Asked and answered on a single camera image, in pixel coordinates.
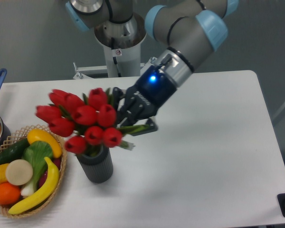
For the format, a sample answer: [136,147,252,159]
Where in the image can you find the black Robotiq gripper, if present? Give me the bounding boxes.
[112,66,177,136]

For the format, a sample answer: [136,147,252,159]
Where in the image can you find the red tulip bouquet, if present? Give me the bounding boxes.
[35,88,136,157]

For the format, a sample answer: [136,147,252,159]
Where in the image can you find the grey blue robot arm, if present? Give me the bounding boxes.
[66,0,239,135]

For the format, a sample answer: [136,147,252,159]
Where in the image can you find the dark grey ribbed vase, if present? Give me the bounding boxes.
[76,146,114,183]

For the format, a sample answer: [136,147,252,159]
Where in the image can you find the dark red vegetable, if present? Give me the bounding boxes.
[38,158,61,188]

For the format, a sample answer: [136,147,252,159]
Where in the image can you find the green bok choy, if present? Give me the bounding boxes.
[21,141,53,198]

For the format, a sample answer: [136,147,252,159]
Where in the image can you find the yellow banana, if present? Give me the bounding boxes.
[8,157,59,215]

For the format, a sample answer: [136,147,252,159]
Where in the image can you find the woven wicker basket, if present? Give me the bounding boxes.
[0,124,67,219]

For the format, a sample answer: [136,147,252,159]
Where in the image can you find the green cucumber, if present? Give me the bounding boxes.
[0,138,30,165]

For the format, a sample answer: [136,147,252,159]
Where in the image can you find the beige round slice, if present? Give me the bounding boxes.
[5,159,33,186]

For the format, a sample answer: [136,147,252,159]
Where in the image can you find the orange fruit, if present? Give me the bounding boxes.
[0,182,20,205]

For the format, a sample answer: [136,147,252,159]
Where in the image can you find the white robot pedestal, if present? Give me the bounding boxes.
[73,13,157,79]

